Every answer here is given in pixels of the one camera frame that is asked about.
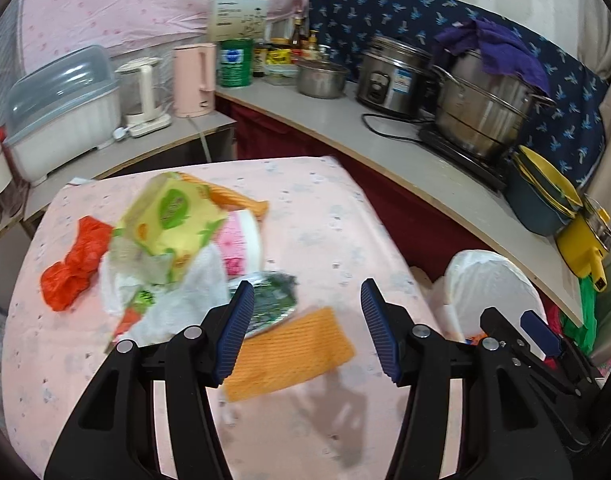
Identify white tissue bag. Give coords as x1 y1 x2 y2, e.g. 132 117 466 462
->
98 243 230 347

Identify dark green foil wrapper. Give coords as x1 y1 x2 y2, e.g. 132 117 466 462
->
228 271 298 338

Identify orange foam net sleeve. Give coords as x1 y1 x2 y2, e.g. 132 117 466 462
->
224 307 355 402

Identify pink white paper cup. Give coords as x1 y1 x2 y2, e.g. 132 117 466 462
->
215 209 263 278

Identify green yellow snack bag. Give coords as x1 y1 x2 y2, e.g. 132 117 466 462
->
109 171 228 285

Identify red plastic bag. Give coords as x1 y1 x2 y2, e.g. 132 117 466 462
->
40 216 113 312

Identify green tea carton box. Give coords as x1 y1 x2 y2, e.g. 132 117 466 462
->
104 289 154 353

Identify trash bin with white liner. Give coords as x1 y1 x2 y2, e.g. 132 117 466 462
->
411 249 546 344

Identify green plastic bag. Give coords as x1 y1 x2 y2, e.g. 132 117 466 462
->
560 275 597 356

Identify pink floral tablecloth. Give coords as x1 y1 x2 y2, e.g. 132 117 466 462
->
2 157 435 479

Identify dark blue yellow basins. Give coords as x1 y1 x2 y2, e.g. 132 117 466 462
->
504 145 582 237

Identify black induction cooker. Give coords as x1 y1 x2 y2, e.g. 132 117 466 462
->
418 125 507 193

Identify blue patterned cloth backsplash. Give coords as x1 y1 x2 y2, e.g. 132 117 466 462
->
309 0 609 188

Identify large steel steamer pot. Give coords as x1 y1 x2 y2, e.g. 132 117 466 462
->
430 50 556 158

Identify white power plug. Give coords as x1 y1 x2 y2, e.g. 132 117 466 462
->
112 127 130 142

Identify silver rice cooker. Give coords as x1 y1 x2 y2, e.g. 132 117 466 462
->
356 35 432 119

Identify small steel pot with lid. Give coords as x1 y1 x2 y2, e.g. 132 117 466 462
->
296 60 349 100

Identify white glass electric kettle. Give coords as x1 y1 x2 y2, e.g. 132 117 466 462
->
115 56 172 138

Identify pink electric kettle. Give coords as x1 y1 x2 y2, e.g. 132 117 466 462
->
173 42 216 118

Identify white dish rack with lid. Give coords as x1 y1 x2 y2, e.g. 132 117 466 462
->
5 44 121 186

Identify green tin can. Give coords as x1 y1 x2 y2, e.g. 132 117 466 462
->
218 38 253 88

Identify yellow label jar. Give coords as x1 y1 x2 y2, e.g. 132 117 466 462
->
265 38 292 65

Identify purple cloth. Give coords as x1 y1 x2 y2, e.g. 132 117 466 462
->
433 18 551 96

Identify dark sauce bottle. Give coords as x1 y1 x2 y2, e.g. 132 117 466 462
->
290 14 309 60

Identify beige cardboard box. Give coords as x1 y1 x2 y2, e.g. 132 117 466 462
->
206 0 267 42

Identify black power cable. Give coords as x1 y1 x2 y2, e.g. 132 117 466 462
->
359 112 427 146

